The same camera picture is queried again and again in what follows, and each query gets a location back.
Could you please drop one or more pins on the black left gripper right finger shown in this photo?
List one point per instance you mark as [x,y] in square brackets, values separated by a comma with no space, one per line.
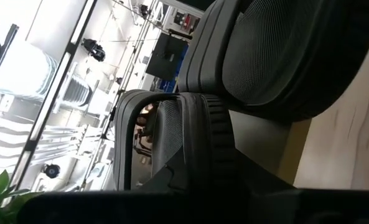
[255,179]

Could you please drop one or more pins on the round black ceiling fixture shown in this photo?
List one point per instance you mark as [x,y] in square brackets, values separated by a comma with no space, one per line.
[51,171]

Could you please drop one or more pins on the black background monitor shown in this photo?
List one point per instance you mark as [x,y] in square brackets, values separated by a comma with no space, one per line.
[167,56]

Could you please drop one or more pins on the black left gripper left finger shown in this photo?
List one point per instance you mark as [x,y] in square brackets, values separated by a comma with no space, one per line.
[171,179]

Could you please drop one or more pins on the person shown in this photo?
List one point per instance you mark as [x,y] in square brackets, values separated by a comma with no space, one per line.
[145,115]

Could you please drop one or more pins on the long ceiling light bar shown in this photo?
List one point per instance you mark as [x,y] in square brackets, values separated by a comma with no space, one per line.
[59,62]

